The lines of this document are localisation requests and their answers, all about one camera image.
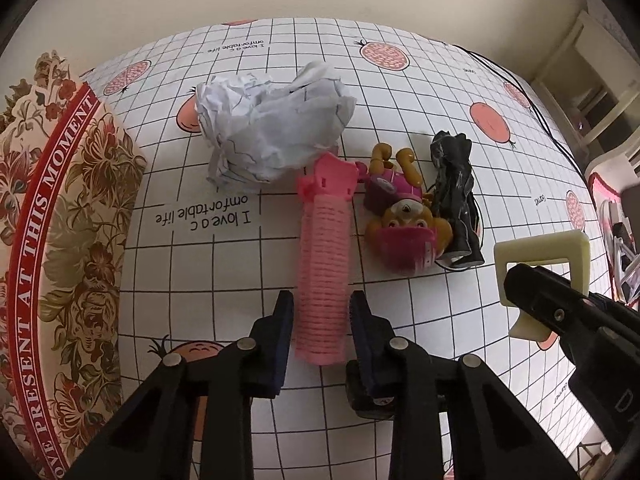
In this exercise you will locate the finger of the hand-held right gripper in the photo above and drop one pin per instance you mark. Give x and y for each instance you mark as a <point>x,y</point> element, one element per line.
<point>540,290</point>

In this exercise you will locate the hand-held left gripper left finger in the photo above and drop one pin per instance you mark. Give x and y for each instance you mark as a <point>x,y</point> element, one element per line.
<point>280,340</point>

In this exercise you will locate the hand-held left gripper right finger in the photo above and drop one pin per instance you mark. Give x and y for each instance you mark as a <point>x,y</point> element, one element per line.
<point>362,340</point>

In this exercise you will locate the cream plastic square frame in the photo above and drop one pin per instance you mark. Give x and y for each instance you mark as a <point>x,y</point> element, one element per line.
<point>540,247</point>

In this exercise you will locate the pink hair roller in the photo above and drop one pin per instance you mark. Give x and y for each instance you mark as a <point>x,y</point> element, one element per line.
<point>322,260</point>

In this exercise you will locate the pink and tan puppy toy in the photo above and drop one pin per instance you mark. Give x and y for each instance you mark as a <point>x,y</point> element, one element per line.
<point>400,210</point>

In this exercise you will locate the white paper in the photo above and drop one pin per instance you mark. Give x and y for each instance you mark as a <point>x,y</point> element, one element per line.
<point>270,125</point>

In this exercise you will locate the floral red-rimmed box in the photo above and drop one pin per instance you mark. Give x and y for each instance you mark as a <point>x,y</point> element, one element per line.
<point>65,210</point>

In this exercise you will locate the desktop with checked fruit cloth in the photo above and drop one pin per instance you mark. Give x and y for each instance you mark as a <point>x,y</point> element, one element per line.
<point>225,270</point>

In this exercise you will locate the black toy figure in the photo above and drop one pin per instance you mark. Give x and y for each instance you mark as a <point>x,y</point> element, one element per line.
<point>452,185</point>

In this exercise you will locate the white plastic chair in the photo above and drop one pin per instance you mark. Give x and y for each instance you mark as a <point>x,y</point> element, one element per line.
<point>615,160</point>

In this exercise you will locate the cream shelf unit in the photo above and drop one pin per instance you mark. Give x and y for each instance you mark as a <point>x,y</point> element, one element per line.
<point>595,60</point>

